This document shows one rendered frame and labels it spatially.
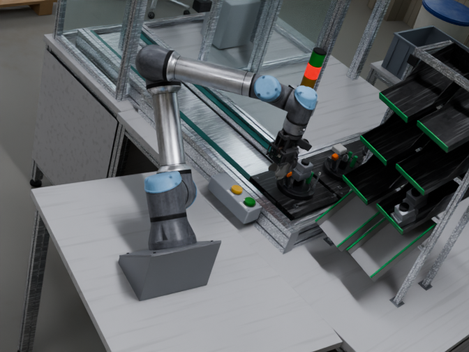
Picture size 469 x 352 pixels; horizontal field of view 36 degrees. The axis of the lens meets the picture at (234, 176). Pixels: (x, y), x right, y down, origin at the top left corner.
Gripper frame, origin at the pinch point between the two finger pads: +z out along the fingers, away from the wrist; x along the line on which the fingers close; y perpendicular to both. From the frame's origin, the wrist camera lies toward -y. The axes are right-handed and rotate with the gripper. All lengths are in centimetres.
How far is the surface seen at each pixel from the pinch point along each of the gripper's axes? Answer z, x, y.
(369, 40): -3, -60, -119
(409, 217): -17.2, 46.3, -5.6
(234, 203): 12.4, -5.0, 13.0
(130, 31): -12, -82, 10
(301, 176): 1.6, 2.2, -9.4
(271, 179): 9.5, -7.2, -6.3
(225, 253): 20.7, 7.5, 24.6
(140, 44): 14, -111, -21
